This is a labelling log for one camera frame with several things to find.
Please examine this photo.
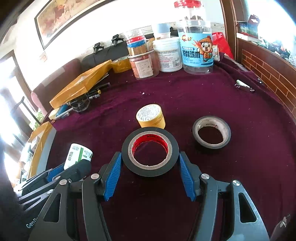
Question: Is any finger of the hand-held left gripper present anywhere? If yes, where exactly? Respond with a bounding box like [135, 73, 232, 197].
[22, 162, 67, 189]
[17, 159, 92, 205]

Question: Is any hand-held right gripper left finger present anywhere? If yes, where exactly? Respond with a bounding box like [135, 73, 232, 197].
[28, 151, 122, 241]

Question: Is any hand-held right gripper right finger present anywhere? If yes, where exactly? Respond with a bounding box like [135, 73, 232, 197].
[179, 151, 270, 241]

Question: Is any white bottle green label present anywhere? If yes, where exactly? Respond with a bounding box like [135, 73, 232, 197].
[63, 143, 93, 171]

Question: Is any black tape roll red core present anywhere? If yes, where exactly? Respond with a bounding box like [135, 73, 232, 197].
[121, 128, 179, 175]

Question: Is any black tape roll white core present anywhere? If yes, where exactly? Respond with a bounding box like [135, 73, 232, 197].
[192, 115, 232, 149]

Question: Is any blue plastic object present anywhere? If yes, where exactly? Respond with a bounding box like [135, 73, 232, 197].
[55, 105, 73, 118]

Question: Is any yellow tape roll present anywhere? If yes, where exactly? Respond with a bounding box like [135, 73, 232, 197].
[136, 104, 166, 129]

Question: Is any black pen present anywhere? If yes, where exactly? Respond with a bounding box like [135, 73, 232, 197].
[87, 83, 110, 96]

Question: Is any small yellow-taped tray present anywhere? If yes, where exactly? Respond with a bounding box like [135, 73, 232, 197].
[50, 60, 113, 109]

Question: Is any metal nail clipper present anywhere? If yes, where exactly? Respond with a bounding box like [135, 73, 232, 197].
[235, 79, 255, 93]

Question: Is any yellow-taped box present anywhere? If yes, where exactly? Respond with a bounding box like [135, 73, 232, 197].
[112, 58, 133, 74]

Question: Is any clear jar with orange contents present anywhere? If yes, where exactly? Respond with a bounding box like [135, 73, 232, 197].
[128, 50, 160, 80]

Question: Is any long black bag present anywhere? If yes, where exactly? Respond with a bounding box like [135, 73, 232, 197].
[82, 35, 130, 67]

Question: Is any white plastic tub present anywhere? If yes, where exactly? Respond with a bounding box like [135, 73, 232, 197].
[153, 37, 184, 73]

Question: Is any large clear jar cartoon label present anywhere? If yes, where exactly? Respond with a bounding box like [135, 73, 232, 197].
[178, 19, 214, 75]

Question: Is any clear jar with striped lid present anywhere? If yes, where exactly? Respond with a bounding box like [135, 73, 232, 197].
[125, 29, 149, 56]

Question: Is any red shopping bag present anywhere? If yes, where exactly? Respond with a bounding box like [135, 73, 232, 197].
[211, 32, 234, 59]

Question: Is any small tub grey-blue lid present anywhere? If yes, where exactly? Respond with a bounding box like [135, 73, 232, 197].
[155, 23, 172, 39]

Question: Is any pile of dark small items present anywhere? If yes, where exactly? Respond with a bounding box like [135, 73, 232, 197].
[259, 38, 296, 65]

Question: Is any open printed cardboard box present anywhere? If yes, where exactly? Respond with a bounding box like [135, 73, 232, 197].
[236, 14, 260, 40]

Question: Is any clear jar with red lid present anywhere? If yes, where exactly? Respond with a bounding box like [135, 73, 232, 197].
[173, 0, 204, 22]

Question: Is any framed wall painting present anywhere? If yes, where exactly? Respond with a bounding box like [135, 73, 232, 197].
[34, 0, 116, 50]

